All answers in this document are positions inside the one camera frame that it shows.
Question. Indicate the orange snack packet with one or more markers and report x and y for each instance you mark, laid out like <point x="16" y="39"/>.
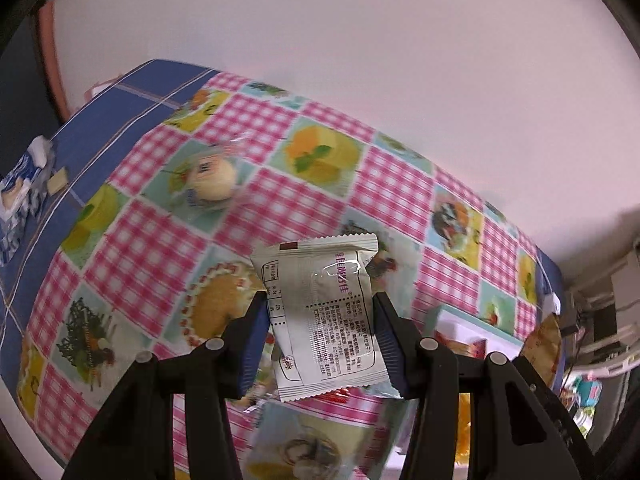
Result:
<point x="545" y="350"/>

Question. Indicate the dark cabinet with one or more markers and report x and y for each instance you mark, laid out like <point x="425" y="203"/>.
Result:
<point x="22" y="85"/>

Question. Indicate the small pale yellow block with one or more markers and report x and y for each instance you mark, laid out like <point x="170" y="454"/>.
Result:
<point x="58" y="181"/>

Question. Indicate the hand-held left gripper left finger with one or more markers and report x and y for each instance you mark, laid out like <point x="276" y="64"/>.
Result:
<point x="250" y="340"/>

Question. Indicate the white box with green rim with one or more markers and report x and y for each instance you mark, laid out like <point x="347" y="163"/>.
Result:
<point x="465" y="332"/>

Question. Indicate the white snack packet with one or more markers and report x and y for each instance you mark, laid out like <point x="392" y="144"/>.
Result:
<point x="325" y="320"/>

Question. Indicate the round pastry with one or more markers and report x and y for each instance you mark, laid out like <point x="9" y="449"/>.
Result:
<point x="215" y="177"/>

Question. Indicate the white furniture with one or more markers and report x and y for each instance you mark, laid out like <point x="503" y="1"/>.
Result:
<point x="610" y="300"/>

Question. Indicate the salmon pole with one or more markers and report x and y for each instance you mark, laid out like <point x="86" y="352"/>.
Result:
<point x="52" y="60"/>

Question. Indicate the crumpled blue white packet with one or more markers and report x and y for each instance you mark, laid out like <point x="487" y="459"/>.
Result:
<point x="22" y="185"/>

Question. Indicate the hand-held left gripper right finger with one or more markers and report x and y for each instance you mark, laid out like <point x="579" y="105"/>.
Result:
<point x="387" y="345"/>

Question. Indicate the colourful toys heap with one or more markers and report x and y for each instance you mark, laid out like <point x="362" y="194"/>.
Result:
<point x="582" y="400"/>

